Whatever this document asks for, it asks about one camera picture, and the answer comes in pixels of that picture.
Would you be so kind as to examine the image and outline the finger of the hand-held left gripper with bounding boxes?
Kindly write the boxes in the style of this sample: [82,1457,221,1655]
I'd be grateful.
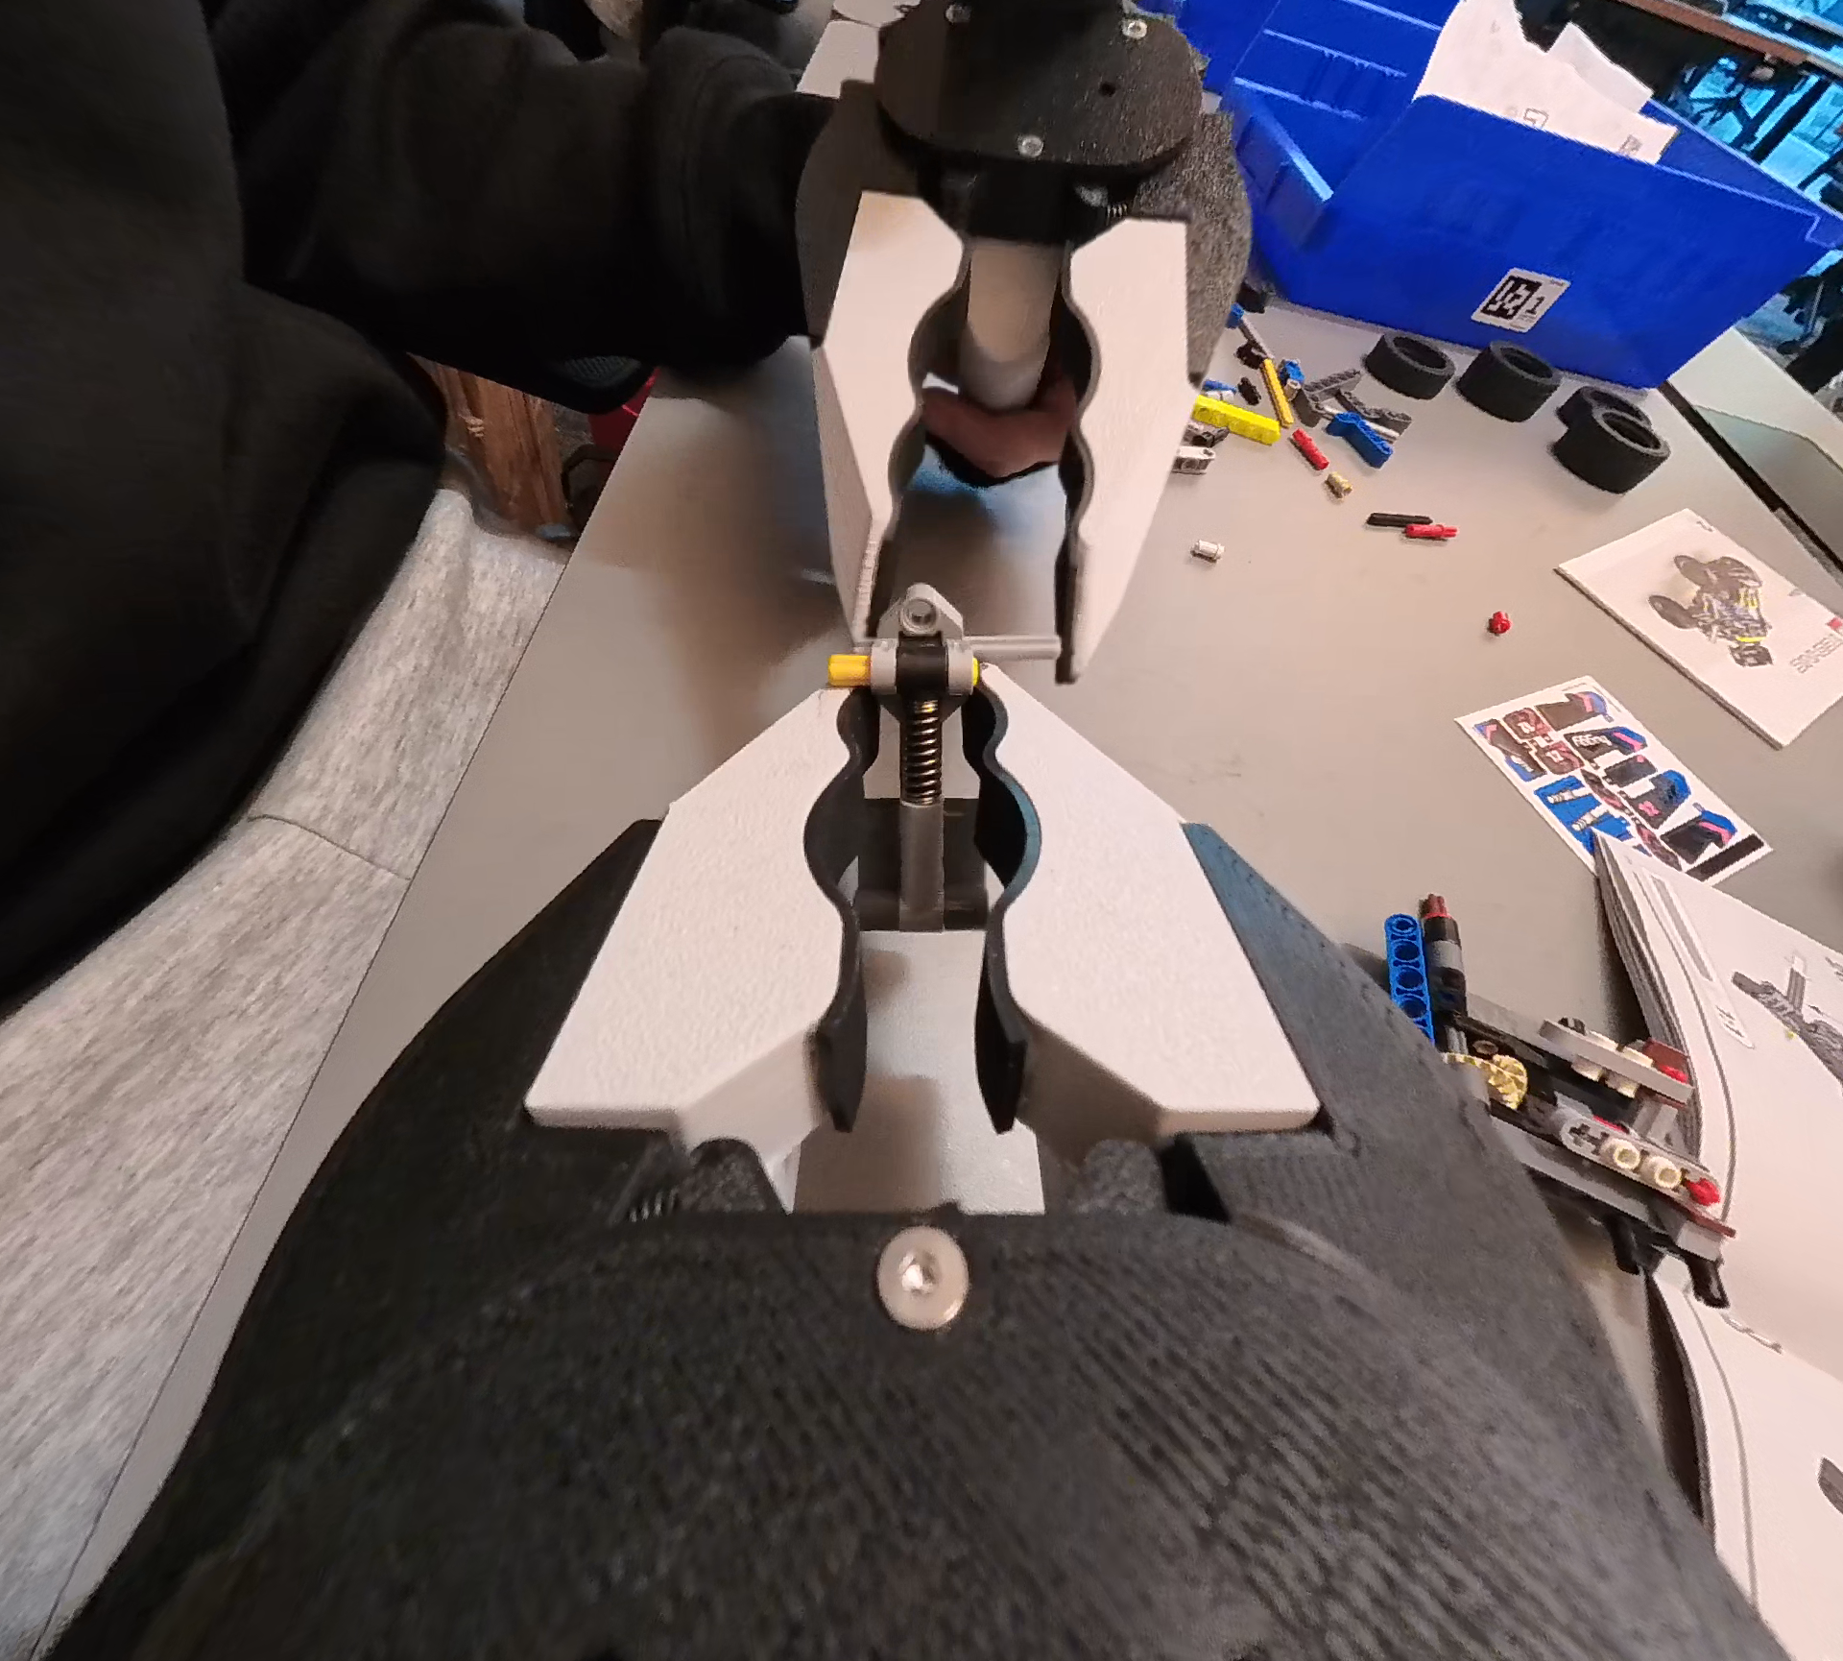
[1054,217,1208,687]
[808,188,984,656]

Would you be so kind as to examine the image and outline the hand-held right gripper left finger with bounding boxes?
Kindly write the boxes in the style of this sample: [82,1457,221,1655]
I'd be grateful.
[526,683,869,1137]

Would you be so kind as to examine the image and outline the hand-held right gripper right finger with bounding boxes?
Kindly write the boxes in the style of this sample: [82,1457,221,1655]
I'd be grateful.
[976,667,1324,1137]

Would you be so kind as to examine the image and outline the grey lego shock absorber assembly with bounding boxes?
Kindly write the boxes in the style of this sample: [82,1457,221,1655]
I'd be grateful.
[828,584,1063,932]

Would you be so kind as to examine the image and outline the person's left forearm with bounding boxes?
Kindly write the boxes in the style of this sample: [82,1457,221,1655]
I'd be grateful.
[360,20,836,387]

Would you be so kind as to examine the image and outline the pile of loose lego pieces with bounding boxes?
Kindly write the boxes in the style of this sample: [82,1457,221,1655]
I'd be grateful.
[1180,303,1415,486]

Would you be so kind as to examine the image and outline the partly built lego chassis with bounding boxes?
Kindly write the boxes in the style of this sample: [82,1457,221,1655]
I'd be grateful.
[1383,890,1736,1309]

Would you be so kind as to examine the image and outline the lego sticker sheet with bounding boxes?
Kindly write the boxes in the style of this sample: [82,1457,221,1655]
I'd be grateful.
[1453,681,1770,886]

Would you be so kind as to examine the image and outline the person's left hand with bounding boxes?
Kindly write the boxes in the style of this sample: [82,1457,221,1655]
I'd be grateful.
[922,377,1080,489]

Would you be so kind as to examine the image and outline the labelled blue storage bin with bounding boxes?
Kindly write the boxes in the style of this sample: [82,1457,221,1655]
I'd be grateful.
[1223,84,1843,393]

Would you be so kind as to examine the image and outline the white papers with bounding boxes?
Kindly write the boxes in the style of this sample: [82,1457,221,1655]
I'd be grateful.
[1417,0,1683,166]

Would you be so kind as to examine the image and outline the person's grey trousers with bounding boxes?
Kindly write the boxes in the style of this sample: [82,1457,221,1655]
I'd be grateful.
[0,488,579,1661]

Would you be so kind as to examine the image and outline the small white instruction booklet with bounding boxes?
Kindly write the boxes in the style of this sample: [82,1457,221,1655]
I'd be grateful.
[1555,510,1843,748]

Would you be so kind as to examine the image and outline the open instruction manual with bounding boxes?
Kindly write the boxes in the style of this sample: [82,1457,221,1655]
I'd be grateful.
[1591,832,1843,1661]

